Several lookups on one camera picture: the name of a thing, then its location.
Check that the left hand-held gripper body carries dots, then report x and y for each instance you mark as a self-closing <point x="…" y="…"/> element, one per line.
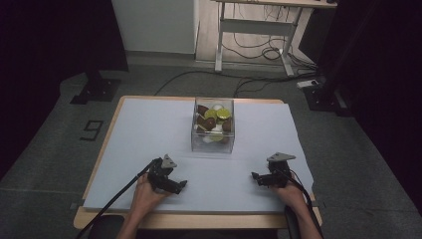
<point x="159" y="176"/>

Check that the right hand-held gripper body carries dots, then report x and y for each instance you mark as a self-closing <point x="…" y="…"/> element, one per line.
<point x="279" y="174"/>

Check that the clear plastic drawer case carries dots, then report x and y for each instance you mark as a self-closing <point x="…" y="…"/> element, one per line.
<point x="196" y="146"/>

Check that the pile of coffee capsules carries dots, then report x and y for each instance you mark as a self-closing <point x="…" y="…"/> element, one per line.
<point x="212" y="121"/>

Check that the person's left hand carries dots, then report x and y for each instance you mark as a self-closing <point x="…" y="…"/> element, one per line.
<point x="144" y="197"/>

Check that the person's right hand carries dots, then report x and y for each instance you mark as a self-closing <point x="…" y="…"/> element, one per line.
<point x="293" y="197"/>

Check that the light blue table mat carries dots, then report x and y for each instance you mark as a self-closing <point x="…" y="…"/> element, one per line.
<point x="149" y="139"/>

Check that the black chair armrest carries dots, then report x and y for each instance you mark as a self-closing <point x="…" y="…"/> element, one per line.
<point x="106" y="227"/>
<point x="291" y="224"/>

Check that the black stand base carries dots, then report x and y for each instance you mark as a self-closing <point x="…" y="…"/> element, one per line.
<point x="325" y="98"/>
<point x="98" y="89"/>

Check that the white power strip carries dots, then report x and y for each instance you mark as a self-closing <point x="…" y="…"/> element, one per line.
<point x="307" y="83"/>

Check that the black curtain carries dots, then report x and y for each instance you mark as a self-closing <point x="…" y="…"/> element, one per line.
<point x="381" y="83"/>
<point x="49" y="49"/>

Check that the white panel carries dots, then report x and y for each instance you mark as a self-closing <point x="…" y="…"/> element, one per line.
<point x="154" y="25"/>

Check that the white desk frame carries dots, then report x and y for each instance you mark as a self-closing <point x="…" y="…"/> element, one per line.
<point x="255" y="26"/>

